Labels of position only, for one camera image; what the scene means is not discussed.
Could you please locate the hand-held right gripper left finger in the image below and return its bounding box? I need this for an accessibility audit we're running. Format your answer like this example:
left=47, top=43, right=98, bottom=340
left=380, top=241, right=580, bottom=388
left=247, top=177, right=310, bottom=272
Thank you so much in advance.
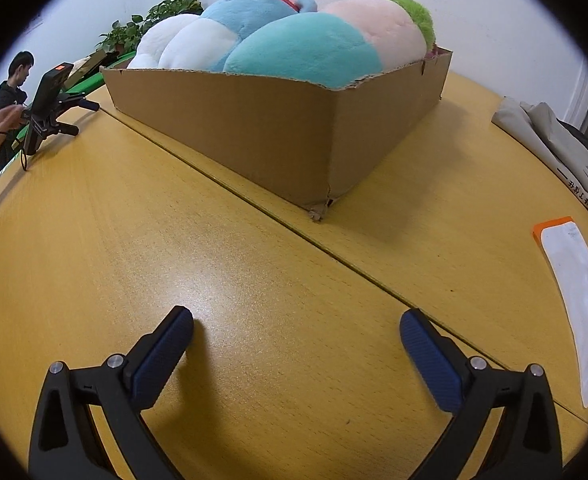
left=28, top=305, right=195, bottom=480

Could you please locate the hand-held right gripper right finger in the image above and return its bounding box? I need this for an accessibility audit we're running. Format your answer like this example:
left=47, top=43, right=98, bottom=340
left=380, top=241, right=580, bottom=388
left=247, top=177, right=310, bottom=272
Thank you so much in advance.
left=400, top=308, right=563, bottom=480

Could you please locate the cardboard box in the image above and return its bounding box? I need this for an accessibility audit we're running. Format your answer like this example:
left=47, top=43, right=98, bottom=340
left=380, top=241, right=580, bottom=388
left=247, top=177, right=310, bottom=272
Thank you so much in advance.
left=99, top=45, right=453, bottom=222

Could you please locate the light blue plush toy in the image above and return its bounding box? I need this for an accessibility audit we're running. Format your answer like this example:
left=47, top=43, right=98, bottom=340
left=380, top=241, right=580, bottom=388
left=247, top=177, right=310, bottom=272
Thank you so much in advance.
left=196, top=0, right=321, bottom=73

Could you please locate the person's left hand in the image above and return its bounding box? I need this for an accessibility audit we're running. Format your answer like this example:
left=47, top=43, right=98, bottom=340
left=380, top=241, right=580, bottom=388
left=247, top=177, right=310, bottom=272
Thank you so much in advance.
left=0, top=105, right=25, bottom=133

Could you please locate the green table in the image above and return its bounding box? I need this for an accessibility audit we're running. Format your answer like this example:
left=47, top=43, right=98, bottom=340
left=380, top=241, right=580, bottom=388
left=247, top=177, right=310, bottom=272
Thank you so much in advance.
left=64, top=57, right=130, bottom=97

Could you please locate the brown box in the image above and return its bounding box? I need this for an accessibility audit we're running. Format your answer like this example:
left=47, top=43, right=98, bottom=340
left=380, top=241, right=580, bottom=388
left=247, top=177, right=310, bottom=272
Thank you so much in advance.
left=69, top=50, right=114, bottom=86

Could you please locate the green potted plant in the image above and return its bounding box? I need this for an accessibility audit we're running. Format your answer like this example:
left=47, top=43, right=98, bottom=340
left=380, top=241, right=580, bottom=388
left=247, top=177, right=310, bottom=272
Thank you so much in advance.
left=96, top=14, right=147, bottom=56
left=144, top=0, right=205, bottom=23

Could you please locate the white plush toy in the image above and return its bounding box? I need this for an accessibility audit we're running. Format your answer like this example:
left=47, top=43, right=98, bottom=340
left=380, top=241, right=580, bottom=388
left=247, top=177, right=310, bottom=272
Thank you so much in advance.
left=126, top=14, right=239, bottom=72

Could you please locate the clipboard with paper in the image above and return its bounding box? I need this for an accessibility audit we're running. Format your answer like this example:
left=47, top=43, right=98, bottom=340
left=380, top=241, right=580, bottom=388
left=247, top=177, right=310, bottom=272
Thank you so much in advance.
left=531, top=216, right=588, bottom=410

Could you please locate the pink and teal plush toy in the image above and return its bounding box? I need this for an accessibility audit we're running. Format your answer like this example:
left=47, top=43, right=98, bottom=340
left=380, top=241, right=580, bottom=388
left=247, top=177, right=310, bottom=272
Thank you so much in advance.
left=224, top=0, right=439, bottom=90

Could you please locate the white grey device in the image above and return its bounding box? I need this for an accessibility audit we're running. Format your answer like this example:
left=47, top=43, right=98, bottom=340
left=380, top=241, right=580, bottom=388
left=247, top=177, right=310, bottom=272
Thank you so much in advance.
left=491, top=96, right=588, bottom=236

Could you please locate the dark cloth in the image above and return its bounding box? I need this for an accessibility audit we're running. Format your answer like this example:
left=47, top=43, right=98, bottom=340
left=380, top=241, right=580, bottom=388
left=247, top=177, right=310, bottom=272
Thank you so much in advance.
left=556, top=120, right=588, bottom=173

